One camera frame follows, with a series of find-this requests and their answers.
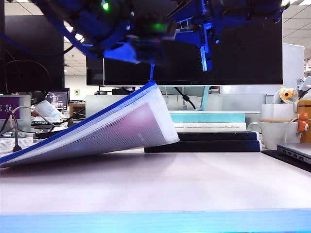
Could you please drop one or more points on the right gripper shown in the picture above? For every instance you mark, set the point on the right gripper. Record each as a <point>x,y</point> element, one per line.
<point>209,17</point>

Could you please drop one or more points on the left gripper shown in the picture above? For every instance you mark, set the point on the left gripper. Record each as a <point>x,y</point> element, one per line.
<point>136,34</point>

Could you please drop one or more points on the transparent file bag blue zipper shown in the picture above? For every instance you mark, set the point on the transparent file bag blue zipper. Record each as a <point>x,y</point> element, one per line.
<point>109,131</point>

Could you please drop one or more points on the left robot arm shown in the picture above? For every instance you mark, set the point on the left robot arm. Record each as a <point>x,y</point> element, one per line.
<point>92,21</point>

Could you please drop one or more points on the black AOC computer monitor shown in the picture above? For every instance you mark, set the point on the black AOC computer monitor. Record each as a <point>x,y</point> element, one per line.
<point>243,60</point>

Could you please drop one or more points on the teal spine book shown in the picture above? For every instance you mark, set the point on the teal spine book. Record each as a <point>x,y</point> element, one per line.
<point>209,118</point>

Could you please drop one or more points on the black monitor with white label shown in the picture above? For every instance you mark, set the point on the black monitor with white label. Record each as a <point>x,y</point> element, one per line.
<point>93,72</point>

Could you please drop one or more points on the white spine book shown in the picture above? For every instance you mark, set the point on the white spine book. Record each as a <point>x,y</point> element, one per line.
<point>240,127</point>

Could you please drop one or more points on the thin dark navy book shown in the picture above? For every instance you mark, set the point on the thin dark navy book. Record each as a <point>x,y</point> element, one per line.
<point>218,136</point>

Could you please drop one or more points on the white box container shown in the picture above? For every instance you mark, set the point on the white box container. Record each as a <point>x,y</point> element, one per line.
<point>274,111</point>

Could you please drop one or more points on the white partition board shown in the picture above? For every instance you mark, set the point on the white partition board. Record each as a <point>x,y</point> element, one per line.
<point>292,68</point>

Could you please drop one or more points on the plush toy with sunflower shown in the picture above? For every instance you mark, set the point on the plush toy with sunflower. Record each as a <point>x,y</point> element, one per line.
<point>288,94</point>

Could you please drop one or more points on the wooden cabinet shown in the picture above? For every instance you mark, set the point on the wooden cabinet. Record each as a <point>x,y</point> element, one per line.
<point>76,108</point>

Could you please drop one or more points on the white ceramic mug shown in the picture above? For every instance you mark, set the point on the white ceramic mug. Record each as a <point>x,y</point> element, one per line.
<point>272,134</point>

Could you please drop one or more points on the white plush figure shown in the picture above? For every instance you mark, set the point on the white plush figure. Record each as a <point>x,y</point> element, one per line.
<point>306,83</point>

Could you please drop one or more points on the small monitor showing code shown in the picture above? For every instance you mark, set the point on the small monitor showing code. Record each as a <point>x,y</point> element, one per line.
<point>57,99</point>

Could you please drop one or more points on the yellow jar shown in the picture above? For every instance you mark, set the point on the yellow jar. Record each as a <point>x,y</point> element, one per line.
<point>305,106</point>

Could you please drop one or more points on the orange fox figurine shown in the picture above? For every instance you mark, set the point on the orange fox figurine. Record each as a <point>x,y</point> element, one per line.
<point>302,122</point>

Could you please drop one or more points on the white printed plastic pack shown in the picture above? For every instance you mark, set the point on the white printed plastic pack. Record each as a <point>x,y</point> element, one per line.
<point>48,109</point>

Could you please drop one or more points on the large black monitor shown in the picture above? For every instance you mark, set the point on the large black monitor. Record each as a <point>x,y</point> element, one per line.
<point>31,72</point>

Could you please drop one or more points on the silver laptop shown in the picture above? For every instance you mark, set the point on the silver laptop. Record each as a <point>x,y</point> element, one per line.
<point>297,149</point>

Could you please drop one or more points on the black shallow dish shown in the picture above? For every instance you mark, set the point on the black shallow dish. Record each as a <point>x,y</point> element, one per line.
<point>43,134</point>

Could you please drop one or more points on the purple sign holder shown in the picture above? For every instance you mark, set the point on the purple sign holder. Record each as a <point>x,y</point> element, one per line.
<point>9,108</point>

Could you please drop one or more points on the stack of white books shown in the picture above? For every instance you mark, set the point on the stack of white books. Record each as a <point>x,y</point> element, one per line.
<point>7,143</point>

